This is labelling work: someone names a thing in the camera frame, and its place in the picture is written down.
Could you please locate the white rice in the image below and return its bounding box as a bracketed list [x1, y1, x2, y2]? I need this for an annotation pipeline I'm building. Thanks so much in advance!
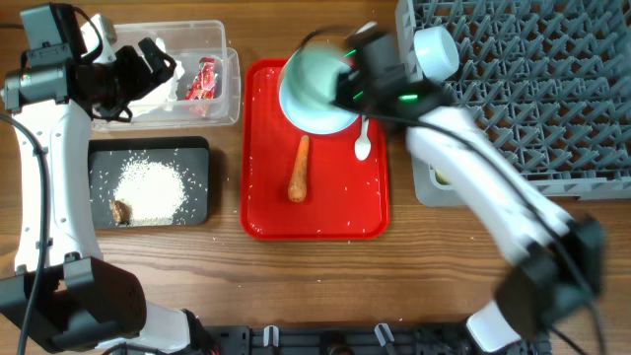
[93, 147, 208, 226]

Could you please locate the brown food scrap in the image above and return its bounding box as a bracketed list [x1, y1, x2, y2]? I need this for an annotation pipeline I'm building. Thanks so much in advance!
[109, 200, 131, 226]

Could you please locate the green bowl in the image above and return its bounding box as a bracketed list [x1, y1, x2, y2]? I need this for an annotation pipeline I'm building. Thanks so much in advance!
[281, 42, 350, 110]

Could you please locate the light blue plate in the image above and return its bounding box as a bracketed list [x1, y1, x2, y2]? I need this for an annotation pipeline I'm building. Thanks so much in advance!
[278, 83, 358, 135]

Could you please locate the orange carrot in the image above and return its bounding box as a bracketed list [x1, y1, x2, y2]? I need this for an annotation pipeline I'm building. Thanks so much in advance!
[288, 135, 310, 202]

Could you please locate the blue bowl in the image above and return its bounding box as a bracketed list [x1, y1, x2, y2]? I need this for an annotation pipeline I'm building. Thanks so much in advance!
[413, 26, 459, 82]

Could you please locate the yellow cup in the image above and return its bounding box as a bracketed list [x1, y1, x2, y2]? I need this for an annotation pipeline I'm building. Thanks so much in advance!
[435, 170, 450, 185]

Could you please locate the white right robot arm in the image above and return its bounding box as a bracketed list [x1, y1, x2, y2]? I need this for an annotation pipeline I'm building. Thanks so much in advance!
[333, 26, 606, 353]

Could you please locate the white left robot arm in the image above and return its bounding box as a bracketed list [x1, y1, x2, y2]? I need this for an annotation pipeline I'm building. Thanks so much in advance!
[1, 3, 221, 354]

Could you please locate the clear plastic waste bin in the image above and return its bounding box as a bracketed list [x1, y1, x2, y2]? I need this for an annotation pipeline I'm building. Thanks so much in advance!
[93, 16, 241, 132]

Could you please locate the black waste tray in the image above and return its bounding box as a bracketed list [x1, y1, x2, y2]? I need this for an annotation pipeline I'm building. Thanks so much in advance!
[87, 136, 212, 232]

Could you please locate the grey dishwasher rack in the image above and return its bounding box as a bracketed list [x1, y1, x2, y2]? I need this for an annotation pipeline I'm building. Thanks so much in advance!
[395, 0, 630, 200]

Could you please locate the white crumpled tissue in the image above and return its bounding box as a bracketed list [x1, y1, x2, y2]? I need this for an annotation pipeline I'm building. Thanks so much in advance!
[130, 37, 185, 121]

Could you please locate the red snack wrapper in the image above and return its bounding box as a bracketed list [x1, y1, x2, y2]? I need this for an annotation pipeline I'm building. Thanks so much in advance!
[184, 57, 217, 116]

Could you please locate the white plastic spoon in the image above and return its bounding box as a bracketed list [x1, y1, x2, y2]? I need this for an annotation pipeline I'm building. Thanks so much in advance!
[354, 115, 372, 161]

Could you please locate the red serving tray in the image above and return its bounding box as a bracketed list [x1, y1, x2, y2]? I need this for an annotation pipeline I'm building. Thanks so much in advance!
[240, 58, 389, 241]

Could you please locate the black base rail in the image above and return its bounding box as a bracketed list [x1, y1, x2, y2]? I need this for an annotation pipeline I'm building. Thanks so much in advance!
[196, 322, 552, 355]

